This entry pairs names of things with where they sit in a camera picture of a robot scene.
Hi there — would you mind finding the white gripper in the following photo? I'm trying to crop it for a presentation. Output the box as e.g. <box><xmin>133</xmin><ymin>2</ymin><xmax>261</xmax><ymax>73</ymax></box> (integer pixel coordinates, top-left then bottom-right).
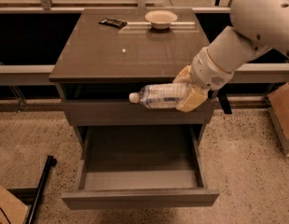
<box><xmin>173</xmin><ymin>47</ymin><xmax>234</xmax><ymax>112</ymax></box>

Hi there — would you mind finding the clear plastic water bottle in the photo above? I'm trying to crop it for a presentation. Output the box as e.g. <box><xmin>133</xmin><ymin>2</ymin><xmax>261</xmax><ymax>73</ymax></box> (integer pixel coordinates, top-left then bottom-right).
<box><xmin>129</xmin><ymin>83</ymin><xmax>191</xmax><ymax>109</ymax></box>

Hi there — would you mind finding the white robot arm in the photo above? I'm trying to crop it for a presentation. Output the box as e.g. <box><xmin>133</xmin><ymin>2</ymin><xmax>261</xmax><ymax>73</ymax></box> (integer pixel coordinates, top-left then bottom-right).
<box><xmin>174</xmin><ymin>0</ymin><xmax>289</xmax><ymax>112</ymax></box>

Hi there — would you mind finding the grey drawer cabinet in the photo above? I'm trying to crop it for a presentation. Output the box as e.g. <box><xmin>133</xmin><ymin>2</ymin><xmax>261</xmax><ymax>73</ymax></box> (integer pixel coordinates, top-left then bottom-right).
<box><xmin>49</xmin><ymin>8</ymin><xmax>210</xmax><ymax>147</ymax></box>

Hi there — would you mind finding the open grey middle drawer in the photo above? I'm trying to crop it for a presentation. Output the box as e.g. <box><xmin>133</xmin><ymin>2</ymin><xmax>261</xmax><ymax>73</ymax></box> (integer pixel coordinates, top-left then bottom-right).
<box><xmin>62</xmin><ymin>125</ymin><xmax>219</xmax><ymax>210</ymax></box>

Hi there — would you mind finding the grey top drawer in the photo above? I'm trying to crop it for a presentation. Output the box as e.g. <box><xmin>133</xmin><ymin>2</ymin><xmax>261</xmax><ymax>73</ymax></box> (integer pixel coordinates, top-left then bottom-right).
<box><xmin>62</xmin><ymin>100</ymin><xmax>214</xmax><ymax>126</ymax></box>

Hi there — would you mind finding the white paper bowl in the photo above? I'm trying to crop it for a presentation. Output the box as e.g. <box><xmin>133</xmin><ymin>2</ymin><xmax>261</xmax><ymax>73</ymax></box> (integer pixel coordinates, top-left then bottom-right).
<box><xmin>144</xmin><ymin>10</ymin><xmax>177</xmax><ymax>30</ymax></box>

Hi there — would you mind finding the metal railing beam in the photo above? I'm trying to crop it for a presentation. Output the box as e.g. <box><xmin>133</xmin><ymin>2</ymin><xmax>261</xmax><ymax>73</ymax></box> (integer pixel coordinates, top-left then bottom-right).
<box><xmin>0</xmin><ymin>63</ymin><xmax>289</xmax><ymax>86</ymax></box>

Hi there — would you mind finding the cardboard box right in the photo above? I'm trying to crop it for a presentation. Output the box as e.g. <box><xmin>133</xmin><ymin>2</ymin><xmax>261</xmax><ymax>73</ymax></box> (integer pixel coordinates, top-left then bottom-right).
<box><xmin>268</xmin><ymin>82</ymin><xmax>289</xmax><ymax>158</ymax></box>

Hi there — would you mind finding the cardboard box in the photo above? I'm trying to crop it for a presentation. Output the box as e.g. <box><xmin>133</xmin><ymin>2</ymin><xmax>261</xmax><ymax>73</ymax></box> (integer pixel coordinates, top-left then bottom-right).
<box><xmin>0</xmin><ymin>185</ymin><xmax>28</xmax><ymax>224</ymax></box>
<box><xmin>268</xmin><ymin>82</ymin><xmax>289</xmax><ymax>158</ymax></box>

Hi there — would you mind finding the black snack packet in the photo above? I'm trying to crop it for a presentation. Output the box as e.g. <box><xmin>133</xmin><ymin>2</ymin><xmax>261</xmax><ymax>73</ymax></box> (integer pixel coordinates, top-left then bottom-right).
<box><xmin>100</xmin><ymin>18</ymin><xmax>127</xmax><ymax>29</ymax></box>

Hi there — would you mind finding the cardboard box bottom left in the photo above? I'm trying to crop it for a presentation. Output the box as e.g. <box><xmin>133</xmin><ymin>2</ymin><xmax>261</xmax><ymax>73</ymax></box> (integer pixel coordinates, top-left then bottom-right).
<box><xmin>0</xmin><ymin>185</ymin><xmax>28</xmax><ymax>224</ymax></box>

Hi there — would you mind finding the black metal frame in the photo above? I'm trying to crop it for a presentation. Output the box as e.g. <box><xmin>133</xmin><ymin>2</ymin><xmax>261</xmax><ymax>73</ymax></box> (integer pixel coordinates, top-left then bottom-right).
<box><xmin>6</xmin><ymin>155</ymin><xmax>58</xmax><ymax>224</ymax></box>

